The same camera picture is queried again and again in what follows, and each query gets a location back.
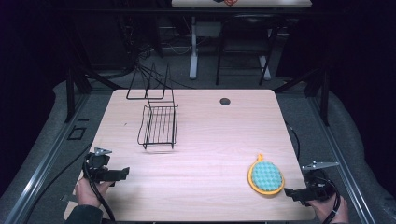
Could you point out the black horizontal frame bar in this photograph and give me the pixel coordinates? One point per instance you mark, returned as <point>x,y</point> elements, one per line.
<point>186,11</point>

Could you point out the person's right hand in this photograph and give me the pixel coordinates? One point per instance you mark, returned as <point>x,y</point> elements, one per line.
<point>328,210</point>

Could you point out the metal floor rail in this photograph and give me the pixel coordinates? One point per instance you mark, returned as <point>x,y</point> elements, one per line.
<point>40,172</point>
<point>339,161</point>

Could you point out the person's left hand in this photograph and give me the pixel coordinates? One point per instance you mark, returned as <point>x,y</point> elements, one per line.
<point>87,193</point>

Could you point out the white background desk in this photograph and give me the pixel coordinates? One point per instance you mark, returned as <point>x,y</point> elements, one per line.
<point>193,46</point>

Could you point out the black metal frame post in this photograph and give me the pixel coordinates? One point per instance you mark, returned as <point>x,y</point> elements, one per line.
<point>325,96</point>
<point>70,93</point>

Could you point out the black chair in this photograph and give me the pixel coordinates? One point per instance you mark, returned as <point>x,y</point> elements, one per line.
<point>246,40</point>

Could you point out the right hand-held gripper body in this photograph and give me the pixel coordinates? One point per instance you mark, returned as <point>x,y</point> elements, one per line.
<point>320,185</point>

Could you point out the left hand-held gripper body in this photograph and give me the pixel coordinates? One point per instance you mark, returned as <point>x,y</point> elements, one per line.
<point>97,163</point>

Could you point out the dark table grommet hole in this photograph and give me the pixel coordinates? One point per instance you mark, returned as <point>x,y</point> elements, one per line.
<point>224,101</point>

